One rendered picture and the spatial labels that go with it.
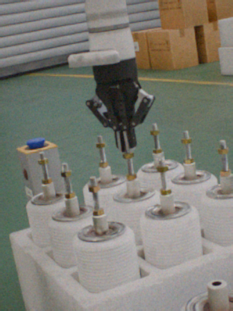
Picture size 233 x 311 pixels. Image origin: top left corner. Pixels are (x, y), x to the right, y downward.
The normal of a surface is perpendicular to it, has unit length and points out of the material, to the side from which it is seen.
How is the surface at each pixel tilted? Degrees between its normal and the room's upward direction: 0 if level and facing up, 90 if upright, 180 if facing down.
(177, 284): 90
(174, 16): 90
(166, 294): 90
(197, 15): 90
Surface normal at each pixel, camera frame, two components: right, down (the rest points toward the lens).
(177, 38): 0.52, 0.14
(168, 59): -0.84, 0.26
